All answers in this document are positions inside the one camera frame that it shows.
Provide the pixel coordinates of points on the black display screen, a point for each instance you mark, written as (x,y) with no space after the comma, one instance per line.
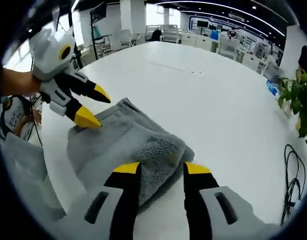
(98,12)

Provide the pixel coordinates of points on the grey mesh chair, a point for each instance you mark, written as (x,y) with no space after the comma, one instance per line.
(26,180)

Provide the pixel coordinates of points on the white mesh office chair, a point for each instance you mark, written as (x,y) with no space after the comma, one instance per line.
(228,46)
(170,32)

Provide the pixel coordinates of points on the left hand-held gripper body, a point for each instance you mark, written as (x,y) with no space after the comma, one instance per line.
(52,57)

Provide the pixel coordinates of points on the green potted plant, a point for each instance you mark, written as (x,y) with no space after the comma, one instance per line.
(301,100)

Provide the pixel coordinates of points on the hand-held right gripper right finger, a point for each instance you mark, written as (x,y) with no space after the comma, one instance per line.
(198,182)

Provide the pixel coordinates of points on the blue container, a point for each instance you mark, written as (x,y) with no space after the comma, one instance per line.
(215,35)

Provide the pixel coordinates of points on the ceiling air vent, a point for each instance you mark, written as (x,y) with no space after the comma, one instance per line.
(236,16)

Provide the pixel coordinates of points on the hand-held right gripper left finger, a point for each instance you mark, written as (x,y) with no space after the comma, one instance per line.
(123,195)

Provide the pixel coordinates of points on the small black monitor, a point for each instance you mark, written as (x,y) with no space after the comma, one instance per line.
(203,24)

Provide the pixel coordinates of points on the person's left hand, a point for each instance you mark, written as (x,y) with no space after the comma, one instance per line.
(29,83)

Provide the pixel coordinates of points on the black jacket on chair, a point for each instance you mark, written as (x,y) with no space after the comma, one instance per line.
(156,35)

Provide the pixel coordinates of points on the blue box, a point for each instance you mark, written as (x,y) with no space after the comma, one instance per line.
(272,87)

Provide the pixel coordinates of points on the grey towel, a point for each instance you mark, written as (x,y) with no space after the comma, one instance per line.
(113,142)

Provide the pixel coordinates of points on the black tripod stand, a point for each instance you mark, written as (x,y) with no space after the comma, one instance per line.
(74,25)

